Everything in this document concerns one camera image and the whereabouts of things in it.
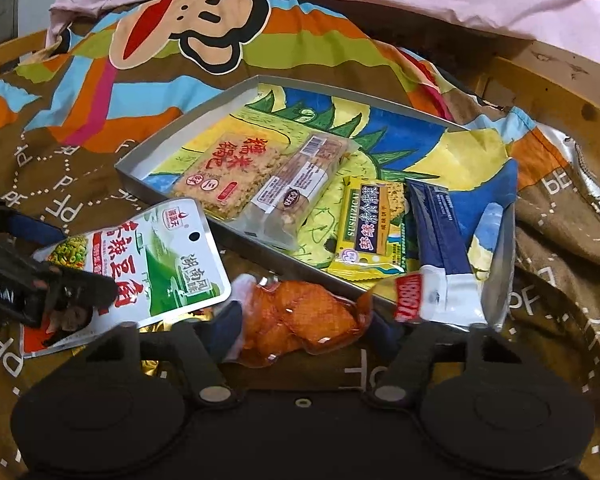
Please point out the green and white snack packet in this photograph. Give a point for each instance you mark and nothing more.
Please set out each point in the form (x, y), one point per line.
(160, 265)

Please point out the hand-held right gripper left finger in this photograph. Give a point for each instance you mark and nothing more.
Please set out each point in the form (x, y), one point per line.
(225, 330)

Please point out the yellow biscuit packet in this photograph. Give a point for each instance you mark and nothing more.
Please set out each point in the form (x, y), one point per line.
(370, 230)

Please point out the silver foil sheet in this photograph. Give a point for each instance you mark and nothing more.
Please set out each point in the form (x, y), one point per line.
(590, 175)

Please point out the clear bread packet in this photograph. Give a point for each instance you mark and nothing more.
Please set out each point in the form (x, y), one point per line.
(300, 185)

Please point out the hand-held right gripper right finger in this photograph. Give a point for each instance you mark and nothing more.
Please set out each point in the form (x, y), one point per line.
(382, 332)

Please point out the brown printed blanket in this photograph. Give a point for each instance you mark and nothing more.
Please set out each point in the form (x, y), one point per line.
(130, 90)

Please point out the rice cracker packet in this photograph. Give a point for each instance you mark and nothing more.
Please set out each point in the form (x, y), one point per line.
(220, 175)

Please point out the orange snack packet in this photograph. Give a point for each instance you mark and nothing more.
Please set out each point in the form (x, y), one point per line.
(300, 320)

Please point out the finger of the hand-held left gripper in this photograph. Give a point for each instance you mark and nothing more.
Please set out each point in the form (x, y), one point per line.
(35, 230)
(80, 292)

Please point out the grey tray with dinosaur print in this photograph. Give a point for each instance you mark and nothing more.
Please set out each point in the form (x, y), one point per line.
(430, 150)

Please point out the wooden bed frame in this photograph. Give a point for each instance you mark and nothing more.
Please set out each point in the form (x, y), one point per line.
(555, 90)

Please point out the blue and white sachet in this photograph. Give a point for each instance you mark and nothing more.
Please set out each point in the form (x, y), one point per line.
(437, 230)

